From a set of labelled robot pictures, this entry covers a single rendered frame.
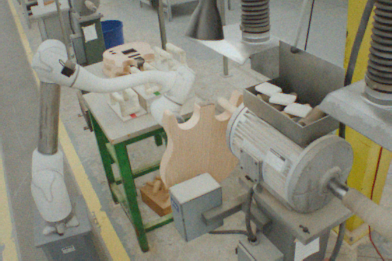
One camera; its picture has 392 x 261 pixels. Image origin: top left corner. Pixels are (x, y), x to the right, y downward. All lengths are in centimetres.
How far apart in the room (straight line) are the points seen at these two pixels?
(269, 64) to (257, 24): 14
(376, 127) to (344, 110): 10
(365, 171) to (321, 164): 128
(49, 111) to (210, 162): 76
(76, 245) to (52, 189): 32
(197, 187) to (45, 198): 76
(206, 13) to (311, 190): 63
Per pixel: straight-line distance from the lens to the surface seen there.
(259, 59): 127
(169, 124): 137
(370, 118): 91
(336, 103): 96
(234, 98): 150
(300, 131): 104
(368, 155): 229
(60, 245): 193
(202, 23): 125
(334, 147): 111
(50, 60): 156
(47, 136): 187
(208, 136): 148
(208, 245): 260
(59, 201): 181
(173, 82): 171
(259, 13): 129
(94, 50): 376
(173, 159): 146
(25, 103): 493
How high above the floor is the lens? 200
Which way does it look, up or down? 31 degrees down
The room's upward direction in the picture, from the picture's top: 6 degrees counter-clockwise
